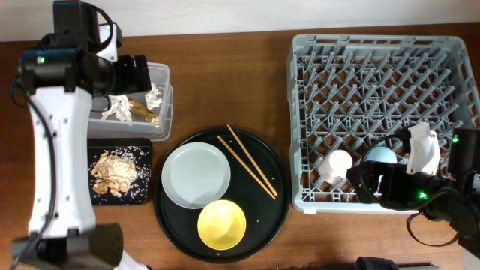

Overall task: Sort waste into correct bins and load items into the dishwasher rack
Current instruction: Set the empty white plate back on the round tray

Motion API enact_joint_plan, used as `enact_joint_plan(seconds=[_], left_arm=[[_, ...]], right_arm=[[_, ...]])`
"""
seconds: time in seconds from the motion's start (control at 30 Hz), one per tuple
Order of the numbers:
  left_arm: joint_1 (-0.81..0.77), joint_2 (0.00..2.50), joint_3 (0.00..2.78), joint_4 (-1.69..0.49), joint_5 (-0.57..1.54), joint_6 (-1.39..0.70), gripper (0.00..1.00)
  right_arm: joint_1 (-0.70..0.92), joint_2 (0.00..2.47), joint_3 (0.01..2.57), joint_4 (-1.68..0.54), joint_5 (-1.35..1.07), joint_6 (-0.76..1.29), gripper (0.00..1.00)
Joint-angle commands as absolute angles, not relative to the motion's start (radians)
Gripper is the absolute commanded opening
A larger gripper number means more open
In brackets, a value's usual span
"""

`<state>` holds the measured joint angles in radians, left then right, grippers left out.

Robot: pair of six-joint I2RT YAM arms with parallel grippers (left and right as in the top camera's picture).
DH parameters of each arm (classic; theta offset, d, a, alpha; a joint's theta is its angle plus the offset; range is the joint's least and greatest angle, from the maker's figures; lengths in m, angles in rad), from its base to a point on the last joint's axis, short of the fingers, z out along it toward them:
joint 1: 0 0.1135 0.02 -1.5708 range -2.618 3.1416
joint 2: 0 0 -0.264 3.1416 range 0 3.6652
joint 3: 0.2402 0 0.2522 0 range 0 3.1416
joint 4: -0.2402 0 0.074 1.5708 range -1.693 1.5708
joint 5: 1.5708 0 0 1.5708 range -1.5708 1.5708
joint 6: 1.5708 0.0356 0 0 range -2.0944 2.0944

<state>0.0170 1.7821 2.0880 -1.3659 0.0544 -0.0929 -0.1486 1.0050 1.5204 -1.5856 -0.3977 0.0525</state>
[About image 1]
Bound pink plastic cup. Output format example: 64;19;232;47
318;150;353;185

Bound blue plastic cup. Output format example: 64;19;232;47
365;146;398;164

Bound grey dishwasher rack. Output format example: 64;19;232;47
286;34;479;215

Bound round black tray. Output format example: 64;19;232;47
153;127;290;264

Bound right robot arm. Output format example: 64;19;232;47
346;123;479;257

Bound white round plate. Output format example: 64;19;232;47
161;142;231;209

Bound food scraps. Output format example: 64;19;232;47
88;146;151;203

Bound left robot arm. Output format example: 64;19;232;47
11;1;151;269

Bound yellow bowl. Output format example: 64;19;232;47
197;199;247;251

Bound white napkin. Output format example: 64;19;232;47
100;94;132;122
145;82;163;110

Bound black rectangular tray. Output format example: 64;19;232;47
87;138;153;206

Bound black object at bottom edge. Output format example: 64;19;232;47
354;256;398;270

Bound clear plastic bin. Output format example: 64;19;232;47
88;62;173;141

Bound lower wooden chopstick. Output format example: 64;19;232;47
217;136;276;200

